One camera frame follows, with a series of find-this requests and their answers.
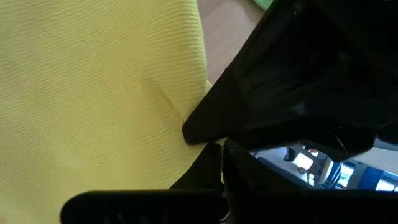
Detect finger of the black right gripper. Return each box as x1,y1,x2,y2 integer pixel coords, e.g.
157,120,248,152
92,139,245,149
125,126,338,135
182,30,312,146

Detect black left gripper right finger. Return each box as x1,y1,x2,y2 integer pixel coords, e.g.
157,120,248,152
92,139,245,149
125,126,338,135
223,138,312,195

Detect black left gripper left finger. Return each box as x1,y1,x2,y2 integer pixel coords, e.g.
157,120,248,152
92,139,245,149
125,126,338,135
169,142,223,191

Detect lime green microfiber towel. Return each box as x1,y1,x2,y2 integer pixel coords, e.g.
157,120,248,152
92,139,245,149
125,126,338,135
250,0,275,11

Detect yellow microfiber towel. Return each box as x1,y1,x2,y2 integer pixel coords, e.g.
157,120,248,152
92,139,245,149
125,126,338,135
0,0,226,224

